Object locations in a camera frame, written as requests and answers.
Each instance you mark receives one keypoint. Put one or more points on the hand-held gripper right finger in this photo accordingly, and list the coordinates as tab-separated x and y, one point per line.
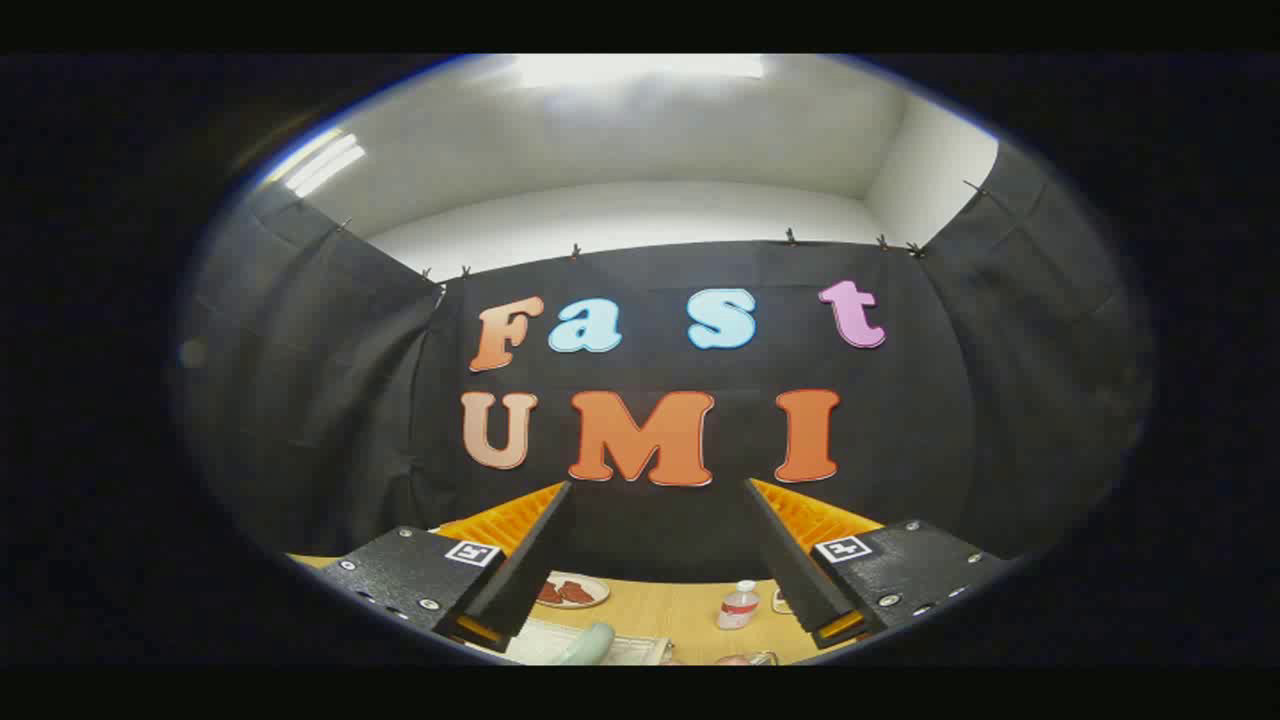
790	560

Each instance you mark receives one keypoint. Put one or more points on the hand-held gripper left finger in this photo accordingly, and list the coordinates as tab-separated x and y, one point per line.
530	560

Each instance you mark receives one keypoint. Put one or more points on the light green plate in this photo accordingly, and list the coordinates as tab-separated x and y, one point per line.
590	648

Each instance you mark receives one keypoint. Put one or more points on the white divided dish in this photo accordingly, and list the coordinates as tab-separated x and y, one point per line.
780	602

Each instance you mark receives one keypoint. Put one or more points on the beige plate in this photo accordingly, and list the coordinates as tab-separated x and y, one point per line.
600	585

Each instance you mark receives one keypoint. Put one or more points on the brown meat piece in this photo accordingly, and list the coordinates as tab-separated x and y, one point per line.
550	594
577	592

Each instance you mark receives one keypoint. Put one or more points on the clear plastic water bottle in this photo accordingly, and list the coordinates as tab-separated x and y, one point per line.
738	605

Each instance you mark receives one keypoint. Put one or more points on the black backdrop cloth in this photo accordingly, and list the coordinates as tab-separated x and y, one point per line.
380	400

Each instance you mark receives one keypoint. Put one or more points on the ceiling light panel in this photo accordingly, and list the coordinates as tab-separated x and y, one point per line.
325	165

